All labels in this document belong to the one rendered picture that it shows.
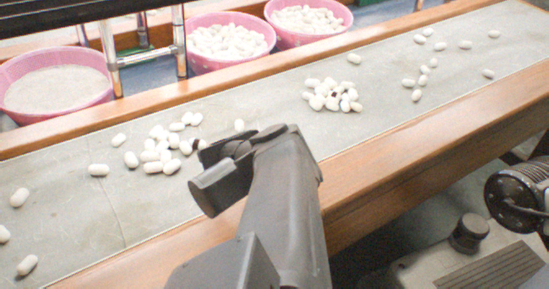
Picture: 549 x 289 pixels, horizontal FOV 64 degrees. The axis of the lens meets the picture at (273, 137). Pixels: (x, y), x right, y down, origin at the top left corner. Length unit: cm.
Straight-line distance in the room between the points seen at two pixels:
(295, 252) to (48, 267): 59
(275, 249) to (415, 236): 157
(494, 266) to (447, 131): 37
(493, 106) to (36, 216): 98
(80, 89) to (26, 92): 11
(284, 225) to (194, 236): 47
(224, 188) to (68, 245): 34
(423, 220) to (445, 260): 72
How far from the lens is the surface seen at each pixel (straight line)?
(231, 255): 18
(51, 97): 110
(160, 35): 129
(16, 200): 85
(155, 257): 71
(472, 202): 202
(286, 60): 113
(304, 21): 139
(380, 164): 88
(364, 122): 101
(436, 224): 188
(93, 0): 69
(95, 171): 86
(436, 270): 113
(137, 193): 83
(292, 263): 21
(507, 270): 121
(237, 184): 53
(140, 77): 122
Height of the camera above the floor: 135
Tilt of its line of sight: 42 degrees down
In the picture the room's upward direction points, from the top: 6 degrees clockwise
